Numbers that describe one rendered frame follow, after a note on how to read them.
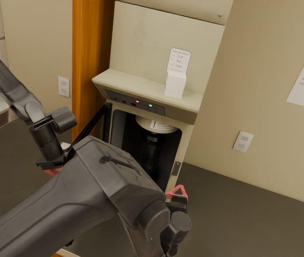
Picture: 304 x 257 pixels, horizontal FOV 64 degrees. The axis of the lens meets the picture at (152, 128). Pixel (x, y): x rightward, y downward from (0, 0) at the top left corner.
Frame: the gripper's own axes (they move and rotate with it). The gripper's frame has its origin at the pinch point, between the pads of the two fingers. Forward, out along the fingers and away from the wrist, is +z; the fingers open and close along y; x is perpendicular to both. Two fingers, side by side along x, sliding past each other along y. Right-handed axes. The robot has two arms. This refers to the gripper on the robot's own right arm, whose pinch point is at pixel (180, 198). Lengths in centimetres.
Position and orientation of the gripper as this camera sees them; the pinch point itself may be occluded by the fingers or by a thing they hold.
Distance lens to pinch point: 85.1
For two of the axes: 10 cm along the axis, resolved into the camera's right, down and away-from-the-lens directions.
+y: -0.6, -8.9, -4.6
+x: -9.6, -0.8, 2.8
